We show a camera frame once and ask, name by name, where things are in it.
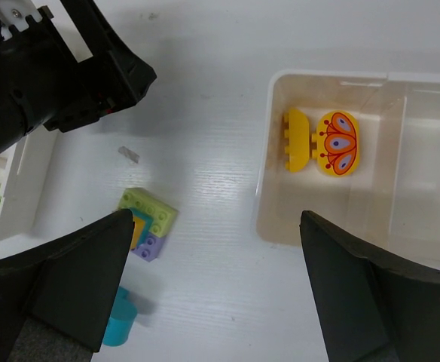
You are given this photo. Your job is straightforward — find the small white container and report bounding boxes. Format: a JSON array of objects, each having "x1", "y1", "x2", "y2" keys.
[{"x1": 0, "y1": 130, "x2": 59, "y2": 248}]

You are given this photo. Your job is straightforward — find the purple lego plate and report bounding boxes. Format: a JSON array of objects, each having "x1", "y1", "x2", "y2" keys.
[{"x1": 131, "y1": 232, "x2": 167, "y2": 262}]

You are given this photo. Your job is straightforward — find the teal lego in stack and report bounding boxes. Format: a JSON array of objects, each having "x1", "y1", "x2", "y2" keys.
[{"x1": 130, "y1": 208, "x2": 153, "y2": 250}]

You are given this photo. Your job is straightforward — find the yellow lego in container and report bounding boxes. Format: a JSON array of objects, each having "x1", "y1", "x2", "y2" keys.
[{"x1": 283, "y1": 108, "x2": 310, "y2": 173}]

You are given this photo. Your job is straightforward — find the clear tape scrap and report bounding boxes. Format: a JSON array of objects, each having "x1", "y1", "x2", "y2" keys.
[{"x1": 118, "y1": 146, "x2": 139, "y2": 164}]

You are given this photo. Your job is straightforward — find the green lego plate in stack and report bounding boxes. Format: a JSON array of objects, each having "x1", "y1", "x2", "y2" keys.
[{"x1": 118, "y1": 188, "x2": 178, "y2": 238}]

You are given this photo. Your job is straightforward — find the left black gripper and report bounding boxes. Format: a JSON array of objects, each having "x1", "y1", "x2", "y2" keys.
[{"x1": 0, "y1": 1, "x2": 157, "y2": 154}]

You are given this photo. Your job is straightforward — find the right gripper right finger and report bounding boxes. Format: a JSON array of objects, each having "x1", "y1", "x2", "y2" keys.
[{"x1": 300, "y1": 211, "x2": 440, "y2": 361}]

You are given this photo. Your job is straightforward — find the teal lego brick stack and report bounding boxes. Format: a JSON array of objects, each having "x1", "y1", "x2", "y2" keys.
[{"x1": 102, "y1": 287, "x2": 138, "y2": 347}]

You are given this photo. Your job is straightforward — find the large white divided container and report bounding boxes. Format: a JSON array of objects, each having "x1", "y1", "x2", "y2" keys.
[{"x1": 254, "y1": 70, "x2": 440, "y2": 269}]

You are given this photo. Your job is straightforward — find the butterfly printed yellow lego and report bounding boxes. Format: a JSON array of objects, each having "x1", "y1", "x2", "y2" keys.
[{"x1": 310, "y1": 110, "x2": 360, "y2": 177}]

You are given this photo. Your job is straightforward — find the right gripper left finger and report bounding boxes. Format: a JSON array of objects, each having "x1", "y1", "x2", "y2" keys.
[{"x1": 0, "y1": 209, "x2": 134, "y2": 361}]

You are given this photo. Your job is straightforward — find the yellow square lego brick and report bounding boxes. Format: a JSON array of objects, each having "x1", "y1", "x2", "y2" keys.
[{"x1": 130, "y1": 217, "x2": 146, "y2": 250}]

